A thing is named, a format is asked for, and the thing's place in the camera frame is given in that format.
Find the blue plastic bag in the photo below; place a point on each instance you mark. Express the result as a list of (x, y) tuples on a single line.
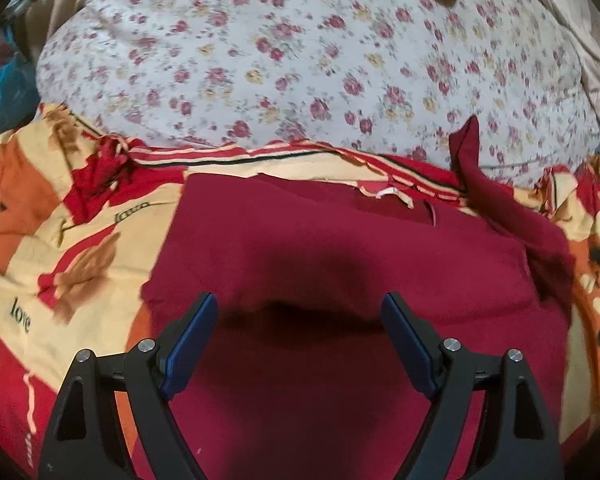
[(19, 96)]

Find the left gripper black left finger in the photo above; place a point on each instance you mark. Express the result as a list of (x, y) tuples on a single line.
[(84, 437)]

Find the dark red garment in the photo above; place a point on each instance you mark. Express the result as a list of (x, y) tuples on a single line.
[(299, 379)]

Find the orange cream red fleece blanket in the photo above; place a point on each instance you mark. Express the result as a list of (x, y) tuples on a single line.
[(84, 215)]

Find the white floral quilt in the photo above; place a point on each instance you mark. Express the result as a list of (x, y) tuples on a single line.
[(379, 76)]

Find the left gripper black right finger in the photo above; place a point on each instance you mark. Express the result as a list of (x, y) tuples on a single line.
[(516, 437)]

